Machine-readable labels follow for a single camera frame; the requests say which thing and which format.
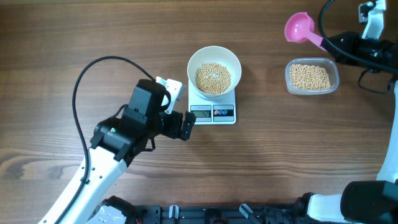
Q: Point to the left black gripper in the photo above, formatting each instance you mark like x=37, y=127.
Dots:
x=173, y=131

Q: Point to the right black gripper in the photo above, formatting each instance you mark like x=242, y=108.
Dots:
x=352, y=42

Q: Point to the pink plastic scoop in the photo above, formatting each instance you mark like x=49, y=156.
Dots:
x=300, y=28

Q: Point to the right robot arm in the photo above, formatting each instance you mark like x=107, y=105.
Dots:
x=348, y=141

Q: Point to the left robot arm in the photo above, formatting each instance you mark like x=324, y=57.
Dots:
x=117, y=141

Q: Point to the white digital kitchen scale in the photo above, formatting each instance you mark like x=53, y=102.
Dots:
x=212, y=111

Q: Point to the soybeans in bowl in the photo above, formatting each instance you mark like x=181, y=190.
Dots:
x=213, y=78

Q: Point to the white bowl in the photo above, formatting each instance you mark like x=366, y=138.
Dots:
x=219, y=55

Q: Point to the clear plastic container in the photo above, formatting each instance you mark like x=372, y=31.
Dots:
x=330, y=67

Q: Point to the soybeans in container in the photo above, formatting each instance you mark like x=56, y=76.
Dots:
x=309, y=77

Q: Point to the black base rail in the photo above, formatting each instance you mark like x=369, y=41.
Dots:
x=174, y=214

